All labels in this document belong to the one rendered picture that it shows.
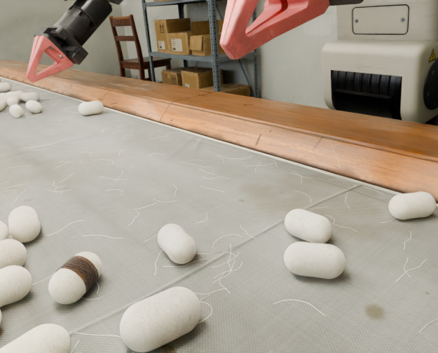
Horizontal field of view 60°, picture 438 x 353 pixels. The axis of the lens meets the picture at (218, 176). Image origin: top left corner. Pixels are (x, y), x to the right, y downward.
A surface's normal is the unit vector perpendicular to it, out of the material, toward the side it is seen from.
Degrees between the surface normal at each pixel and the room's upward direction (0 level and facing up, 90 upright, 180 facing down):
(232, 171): 0
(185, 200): 0
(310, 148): 45
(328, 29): 90
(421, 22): 98
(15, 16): 90
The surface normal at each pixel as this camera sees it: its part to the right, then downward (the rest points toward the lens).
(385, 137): -0.07, -0.92
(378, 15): -0.79, 0.41
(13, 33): 0.58, 0.28
